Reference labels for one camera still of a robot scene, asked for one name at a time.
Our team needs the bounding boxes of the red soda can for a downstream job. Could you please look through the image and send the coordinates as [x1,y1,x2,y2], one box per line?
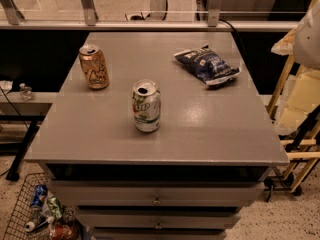
[49,224,79,240]

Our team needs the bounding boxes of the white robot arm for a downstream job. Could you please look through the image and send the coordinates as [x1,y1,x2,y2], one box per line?
[293,1,320,69]

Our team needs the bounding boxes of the blue chip bag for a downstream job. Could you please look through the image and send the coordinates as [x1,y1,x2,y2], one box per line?
[174,46,241,86]

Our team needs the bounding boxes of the orange soda can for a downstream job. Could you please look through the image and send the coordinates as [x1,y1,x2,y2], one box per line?
[79,44,109,90]

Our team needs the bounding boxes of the black power cable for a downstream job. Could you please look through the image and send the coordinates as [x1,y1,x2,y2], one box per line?
[218,18,249,62]

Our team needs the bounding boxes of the white green 7up can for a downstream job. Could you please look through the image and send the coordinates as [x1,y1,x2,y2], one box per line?
[132,79,161,133]

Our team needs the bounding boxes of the top drawer knob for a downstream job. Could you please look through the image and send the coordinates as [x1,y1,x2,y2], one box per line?
[152,195,162,206]

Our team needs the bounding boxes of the metal railing frame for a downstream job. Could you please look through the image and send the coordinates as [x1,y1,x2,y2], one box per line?
[0,0,298,32]

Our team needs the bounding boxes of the grey side bench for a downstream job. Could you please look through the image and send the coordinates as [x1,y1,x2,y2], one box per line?
[0,92,57,181]

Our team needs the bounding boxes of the wire mesh basket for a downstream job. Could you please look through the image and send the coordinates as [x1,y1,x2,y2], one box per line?
[3,173,82,240]

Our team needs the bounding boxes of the drawer knob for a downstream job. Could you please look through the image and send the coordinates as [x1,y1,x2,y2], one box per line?
[152,195,162,206]
[154,220,163,230]

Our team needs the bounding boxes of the blue pepsi can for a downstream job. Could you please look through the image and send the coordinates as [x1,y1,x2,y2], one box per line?
[30,184,48,208]

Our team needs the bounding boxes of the green crumpled can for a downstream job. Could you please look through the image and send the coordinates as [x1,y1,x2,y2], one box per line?
[47,196,63,219]

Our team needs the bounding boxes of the small glass jar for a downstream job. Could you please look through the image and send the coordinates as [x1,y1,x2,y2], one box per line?
[19,83,34,101]

